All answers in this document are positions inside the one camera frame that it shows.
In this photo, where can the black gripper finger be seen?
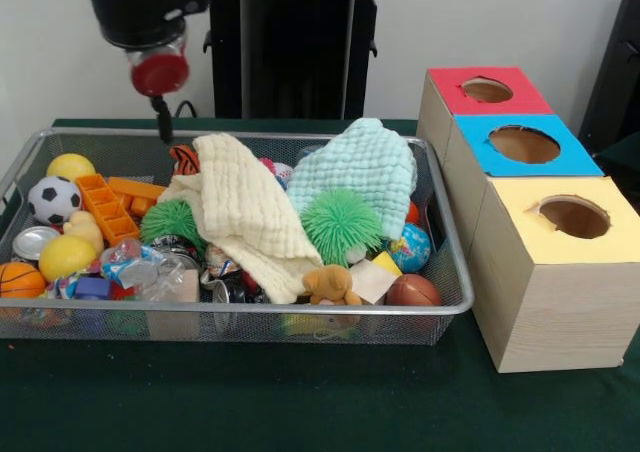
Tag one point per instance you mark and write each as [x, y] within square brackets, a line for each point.
[164, 122]

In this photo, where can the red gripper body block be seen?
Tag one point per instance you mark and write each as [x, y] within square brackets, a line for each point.
[160, 74]

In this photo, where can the cream waffle cloth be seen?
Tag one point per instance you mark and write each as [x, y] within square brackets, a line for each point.
[240, 207]

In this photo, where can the mint green waffle cloth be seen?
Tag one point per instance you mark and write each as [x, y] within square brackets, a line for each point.
[360, 172]

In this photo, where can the large green spiky ball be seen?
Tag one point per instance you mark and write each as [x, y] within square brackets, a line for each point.
[342, 227]

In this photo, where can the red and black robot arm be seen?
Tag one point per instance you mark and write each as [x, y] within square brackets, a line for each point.
[140, 7]

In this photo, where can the wooden box with three holes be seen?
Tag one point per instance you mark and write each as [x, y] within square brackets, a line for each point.
[550, 312]

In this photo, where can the orange plastic toy block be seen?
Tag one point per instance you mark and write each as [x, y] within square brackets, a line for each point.
[112, 212]

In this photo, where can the yellow ball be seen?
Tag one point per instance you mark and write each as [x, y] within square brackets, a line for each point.
[67, 258]
[70, 166]

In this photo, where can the black and white soccer ball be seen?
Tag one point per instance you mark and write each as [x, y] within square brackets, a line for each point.
[54, 199]

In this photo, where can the orange ball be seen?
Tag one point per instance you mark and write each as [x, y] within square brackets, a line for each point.
[21, 279]

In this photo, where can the brown toy football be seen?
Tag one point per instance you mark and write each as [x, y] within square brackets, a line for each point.
[412, 291]

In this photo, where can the dark green table cloth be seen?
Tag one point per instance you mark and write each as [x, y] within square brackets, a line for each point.
[300, 402]
[625, 153]

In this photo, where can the black upright panel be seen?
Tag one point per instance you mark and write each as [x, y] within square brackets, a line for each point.
[617, 72]

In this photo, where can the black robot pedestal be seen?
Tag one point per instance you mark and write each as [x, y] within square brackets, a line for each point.
[295, 47]

